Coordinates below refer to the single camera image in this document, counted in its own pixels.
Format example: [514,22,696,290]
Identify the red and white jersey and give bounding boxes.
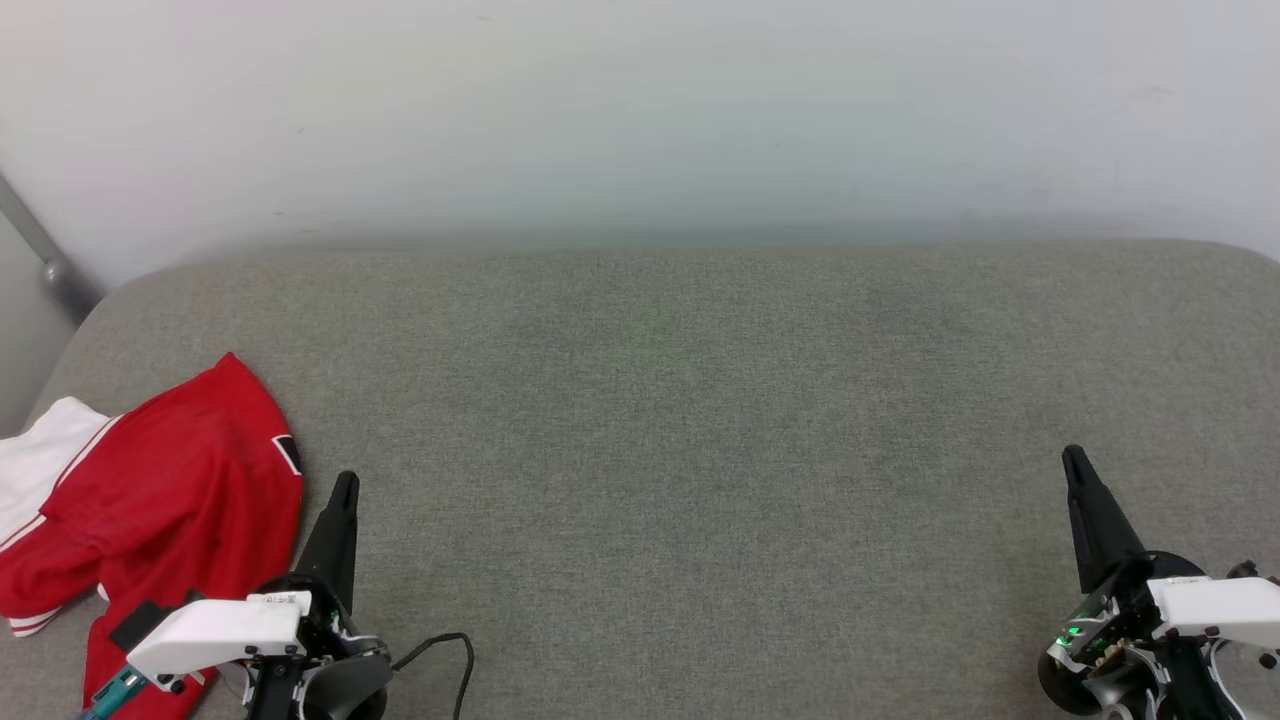
[0,352,306,720]

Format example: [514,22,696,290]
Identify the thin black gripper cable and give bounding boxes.
[390,632,476,720]

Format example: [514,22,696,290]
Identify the grey metal pole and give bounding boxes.
[0,175,103,323]

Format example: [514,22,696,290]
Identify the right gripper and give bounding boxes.
[1038,445,1206,716]

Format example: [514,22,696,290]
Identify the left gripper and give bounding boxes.
[245,472,391,720]

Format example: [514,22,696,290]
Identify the teal left camera connector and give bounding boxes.
[80,665,149,720]

